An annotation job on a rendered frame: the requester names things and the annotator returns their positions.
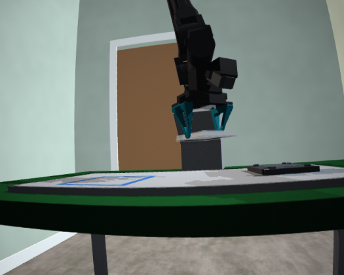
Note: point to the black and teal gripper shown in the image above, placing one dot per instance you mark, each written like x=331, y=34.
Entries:
x=193, y=99

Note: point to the white well plate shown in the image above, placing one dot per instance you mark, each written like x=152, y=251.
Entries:
x=206, y=135

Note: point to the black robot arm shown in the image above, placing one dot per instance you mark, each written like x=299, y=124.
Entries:
x=198, y=51

